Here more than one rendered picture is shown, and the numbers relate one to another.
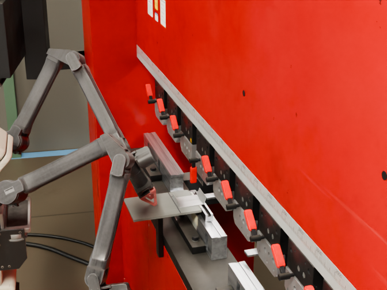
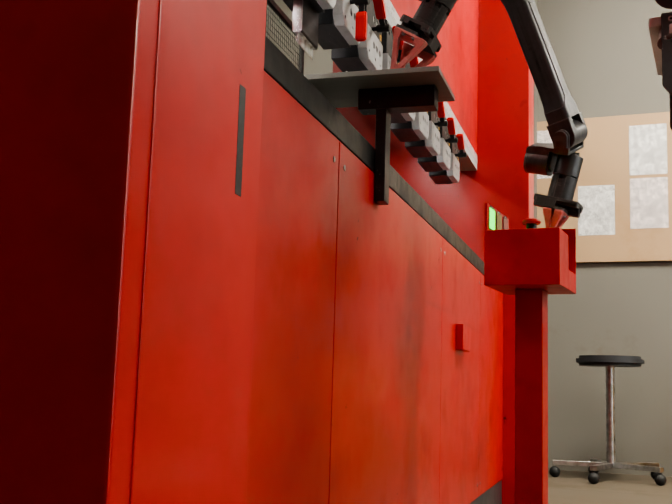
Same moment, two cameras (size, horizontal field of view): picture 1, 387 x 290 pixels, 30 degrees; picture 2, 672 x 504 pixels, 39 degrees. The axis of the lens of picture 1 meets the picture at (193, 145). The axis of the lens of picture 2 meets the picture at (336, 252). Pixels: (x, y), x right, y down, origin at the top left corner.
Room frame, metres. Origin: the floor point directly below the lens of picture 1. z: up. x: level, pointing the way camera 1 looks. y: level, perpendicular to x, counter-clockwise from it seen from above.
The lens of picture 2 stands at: (3.93, 1.01, 0.44)
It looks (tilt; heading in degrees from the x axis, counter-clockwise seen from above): 8 degrees up; 214
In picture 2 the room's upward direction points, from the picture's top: 2 degrees clockwise
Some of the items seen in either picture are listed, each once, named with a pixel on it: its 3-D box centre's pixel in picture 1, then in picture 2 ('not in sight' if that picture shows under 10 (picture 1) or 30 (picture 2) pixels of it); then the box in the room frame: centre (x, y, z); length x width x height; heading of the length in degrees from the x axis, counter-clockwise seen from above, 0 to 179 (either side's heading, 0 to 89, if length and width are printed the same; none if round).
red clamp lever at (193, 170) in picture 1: (194, 170); (358, 19); (2.34, 0.00, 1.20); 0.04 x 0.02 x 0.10; 107
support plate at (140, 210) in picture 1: (162, 205); (378, 88); (2.46, 0.12, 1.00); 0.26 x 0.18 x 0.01; 107
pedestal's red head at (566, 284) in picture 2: not in sight; (531, 249); (1.97, 0.23, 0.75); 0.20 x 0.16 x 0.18; 10
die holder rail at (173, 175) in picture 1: (162, 161); not in sight; (3.03, 0.14, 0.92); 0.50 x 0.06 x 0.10; 17
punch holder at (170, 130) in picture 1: (181, 117); not in sight; (2.72, 0.05, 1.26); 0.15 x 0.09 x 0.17; 17
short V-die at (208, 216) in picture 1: (201, 206); not in sight; (2.48, -0.03, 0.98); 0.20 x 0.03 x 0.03; 17
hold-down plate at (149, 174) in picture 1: (148, 164); not in sight; (3.06, 0.21, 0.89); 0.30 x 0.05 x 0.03; 17
